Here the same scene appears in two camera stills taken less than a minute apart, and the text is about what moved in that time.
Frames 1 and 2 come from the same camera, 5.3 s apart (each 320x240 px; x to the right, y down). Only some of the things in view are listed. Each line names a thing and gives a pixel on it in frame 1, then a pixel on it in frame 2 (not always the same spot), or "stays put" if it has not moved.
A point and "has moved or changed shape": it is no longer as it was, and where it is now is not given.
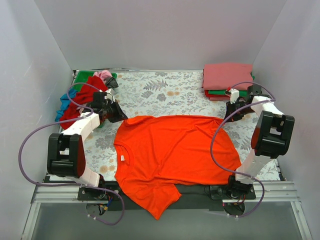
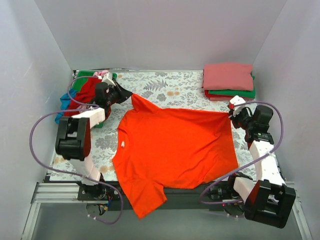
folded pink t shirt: (221, 76) stays put
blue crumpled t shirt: (65, 102) stays put
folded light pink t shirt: (223, 98) stays put
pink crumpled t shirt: (103, 75) stays put
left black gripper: (114, 113) to (116, 92)
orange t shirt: (153, 154) has moved or changed shape
